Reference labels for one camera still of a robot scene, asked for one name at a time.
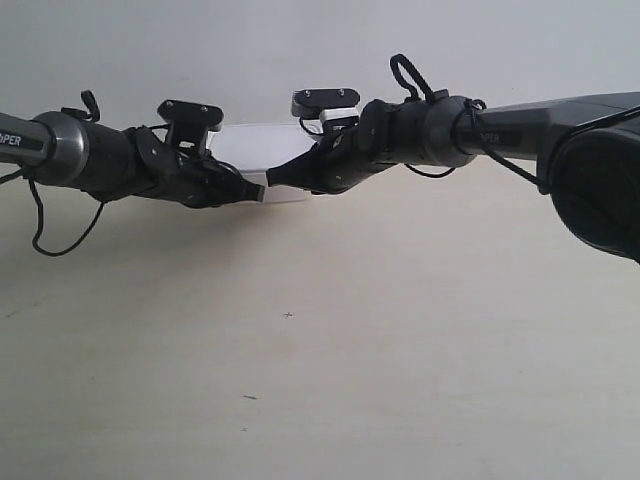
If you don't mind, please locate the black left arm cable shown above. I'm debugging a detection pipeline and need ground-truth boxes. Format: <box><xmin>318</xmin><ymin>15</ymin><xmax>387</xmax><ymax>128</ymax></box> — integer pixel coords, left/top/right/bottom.
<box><xmin>0</xmin><ymin>89</ymin><xmax>109</xmax><ymax>259</ymax></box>

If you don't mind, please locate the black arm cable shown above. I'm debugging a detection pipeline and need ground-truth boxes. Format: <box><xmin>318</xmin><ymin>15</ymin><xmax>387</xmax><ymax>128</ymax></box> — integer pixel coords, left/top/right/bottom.
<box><xmin>0</xmin><ymin>89</ymin><xmax>109</xmax><ymax>259</ymax></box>
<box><xmin>388</xmin><ymin>53</ymin><xmax>640</xmax><ymax>196</ymax></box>

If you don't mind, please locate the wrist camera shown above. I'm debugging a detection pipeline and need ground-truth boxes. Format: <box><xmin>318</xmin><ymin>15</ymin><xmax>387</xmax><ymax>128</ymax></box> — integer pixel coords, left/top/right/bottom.
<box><xmin>290</xmin><ymin>88</ymin><xmax>361</xmax><ymax>137</ymax></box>
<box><xmin>157</xmin><ymin>99</ymin><xmax>224</xmax><ymax>153</ymax></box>

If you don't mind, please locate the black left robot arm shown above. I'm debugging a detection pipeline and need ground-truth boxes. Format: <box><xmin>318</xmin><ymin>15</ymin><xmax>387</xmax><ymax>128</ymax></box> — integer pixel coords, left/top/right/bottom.
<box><xmin>1</xmin><ymin>111</ymin><xmax>265</xmax><ymax>209</ymax></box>

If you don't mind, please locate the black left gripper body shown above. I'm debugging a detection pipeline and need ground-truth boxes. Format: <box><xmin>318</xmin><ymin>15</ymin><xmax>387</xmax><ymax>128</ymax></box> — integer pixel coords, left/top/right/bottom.
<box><xmin>127</xmin><ymin>126</ymin><xmax>240</xmax><ymax>209</ymax></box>

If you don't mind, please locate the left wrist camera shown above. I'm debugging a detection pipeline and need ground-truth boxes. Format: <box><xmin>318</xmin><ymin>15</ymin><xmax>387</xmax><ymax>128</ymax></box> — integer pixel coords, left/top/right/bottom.
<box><xmin>157</xmin><ymin>99</ymin><xmax>224</xmax><ymax>153</ymax></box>

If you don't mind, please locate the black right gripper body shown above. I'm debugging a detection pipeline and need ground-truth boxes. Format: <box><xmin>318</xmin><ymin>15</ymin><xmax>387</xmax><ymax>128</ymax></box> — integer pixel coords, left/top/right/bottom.
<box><xmin>310</xmin><ymin>127</ymin><xmax>395</xmax><ymax>195</ymax></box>

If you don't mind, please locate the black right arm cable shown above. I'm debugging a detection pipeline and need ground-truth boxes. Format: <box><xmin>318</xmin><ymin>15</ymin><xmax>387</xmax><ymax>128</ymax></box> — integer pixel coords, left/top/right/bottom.
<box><xmin>388</xmin><ymin>53</ymin><xmax>640</xmax><ymax>196</ymax></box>

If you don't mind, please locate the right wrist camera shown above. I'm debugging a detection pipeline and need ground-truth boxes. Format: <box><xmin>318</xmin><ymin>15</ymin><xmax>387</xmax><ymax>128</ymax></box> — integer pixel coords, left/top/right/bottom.
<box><xmin>290</xmin><ymin>88</ymin><xmax>361</xmax><ymax>137</ymax></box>

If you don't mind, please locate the white lidded plastic container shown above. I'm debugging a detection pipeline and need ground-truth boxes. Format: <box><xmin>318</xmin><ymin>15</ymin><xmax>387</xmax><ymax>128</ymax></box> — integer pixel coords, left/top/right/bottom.
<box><xmin>207</xmin><ymin>123</ymin><xmax>314</xmax><ymax>204</ymax></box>

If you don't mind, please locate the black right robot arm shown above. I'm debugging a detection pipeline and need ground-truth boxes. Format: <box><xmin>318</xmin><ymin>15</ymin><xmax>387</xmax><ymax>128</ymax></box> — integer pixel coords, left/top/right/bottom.
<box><xmin>266</xmin><ymin>92</ymin><xmax>639</xmax><ymax>261</ymax></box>

